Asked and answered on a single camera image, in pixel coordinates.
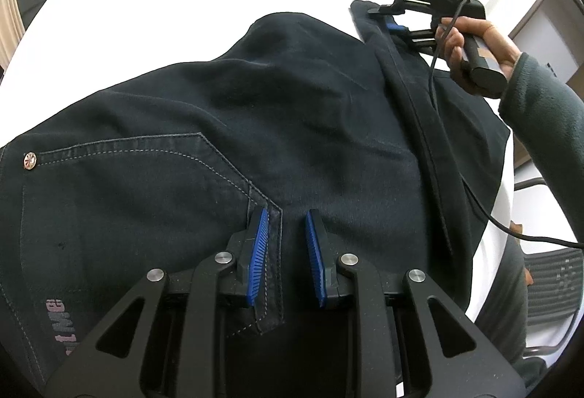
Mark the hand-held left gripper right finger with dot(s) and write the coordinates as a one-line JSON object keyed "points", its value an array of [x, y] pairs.
{"points": [[315, 256]]}

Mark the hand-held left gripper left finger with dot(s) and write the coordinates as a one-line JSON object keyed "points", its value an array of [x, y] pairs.
{"points": [[258, 252]]}

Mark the black denim pants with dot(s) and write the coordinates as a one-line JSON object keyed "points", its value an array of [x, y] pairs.
{"points": [[273, 115]]}

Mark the person's right forearm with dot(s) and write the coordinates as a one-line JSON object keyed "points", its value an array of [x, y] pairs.
{"points": [[543, 115]]}

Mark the person's right hand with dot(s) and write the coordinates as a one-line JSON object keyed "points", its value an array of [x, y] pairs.
{"points": [[497, 42]]}

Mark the brown edged white cabinet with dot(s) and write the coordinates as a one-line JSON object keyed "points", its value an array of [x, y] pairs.
{"points": [[543, 28]]}

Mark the person's grey clothing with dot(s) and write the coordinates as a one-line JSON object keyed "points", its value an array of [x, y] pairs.
{"points": [[502, 311]]}

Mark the bed with white sheet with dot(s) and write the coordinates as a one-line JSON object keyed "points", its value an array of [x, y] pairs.
{"points": [[182, 5]]}

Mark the grey mesh chair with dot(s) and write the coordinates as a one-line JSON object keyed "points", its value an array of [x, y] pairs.
{"points": [[556, 284]]}

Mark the beige curtain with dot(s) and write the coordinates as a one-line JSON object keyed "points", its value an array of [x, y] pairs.
{"points": [[9, 14]]}

